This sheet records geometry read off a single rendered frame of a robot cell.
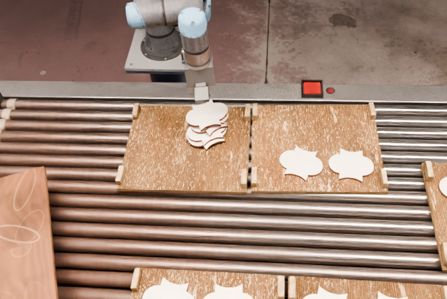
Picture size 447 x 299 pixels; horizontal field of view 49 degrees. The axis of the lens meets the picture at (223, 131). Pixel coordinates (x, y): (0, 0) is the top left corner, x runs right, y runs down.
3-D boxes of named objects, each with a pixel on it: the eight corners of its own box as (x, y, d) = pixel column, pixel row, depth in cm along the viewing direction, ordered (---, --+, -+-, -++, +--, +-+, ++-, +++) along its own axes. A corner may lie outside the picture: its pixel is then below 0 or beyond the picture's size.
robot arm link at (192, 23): (204, 2, 133) (207, 22, 128) (207, 34, 142) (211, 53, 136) (175, 6, 133) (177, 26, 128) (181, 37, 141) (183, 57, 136)
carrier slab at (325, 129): (252, 107, 172) (252, 105, 171) (371, 107, 169) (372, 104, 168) (251, 193, 151) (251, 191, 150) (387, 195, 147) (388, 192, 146)
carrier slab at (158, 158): (137, 107, 176) (136, 105, 175) (251, 109, 172) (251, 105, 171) (117, 191, 155) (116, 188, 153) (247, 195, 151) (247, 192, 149)
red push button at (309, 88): (303, 84, 179) (303, 81, 178) (320, 84, 178) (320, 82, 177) (303, 96, 175) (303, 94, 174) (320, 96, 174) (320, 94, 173)
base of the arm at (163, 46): (146, 34, 207) (141, 15, 199) (181, 31, 207) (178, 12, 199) (144, 59, 197) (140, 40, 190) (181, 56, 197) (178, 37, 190)
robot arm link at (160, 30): (144, 18, 198) (138, -10, 187) (177, 14, 198) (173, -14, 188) (144, 38, 190) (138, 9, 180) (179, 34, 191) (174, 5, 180)
